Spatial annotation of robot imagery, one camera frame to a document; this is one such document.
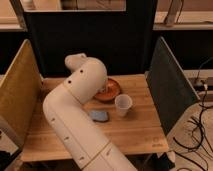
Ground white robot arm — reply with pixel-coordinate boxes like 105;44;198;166
43;53;137;171

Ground orange ceramic bowl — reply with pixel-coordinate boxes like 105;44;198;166
94;78;121;102

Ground white plastic cup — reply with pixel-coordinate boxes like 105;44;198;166
115;94;133;117

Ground blue eraser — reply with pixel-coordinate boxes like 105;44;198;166
89;110;109;122

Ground black back panel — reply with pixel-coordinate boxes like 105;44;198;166
24;0;157;77

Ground right dark side panel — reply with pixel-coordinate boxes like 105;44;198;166
146;37;200;135

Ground left wooden side panel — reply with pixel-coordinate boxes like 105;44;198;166
0;39;42;148

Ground power strip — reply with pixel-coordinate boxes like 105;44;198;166
189;78;213;89

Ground black floor cables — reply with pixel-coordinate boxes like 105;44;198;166
172;56;213;171

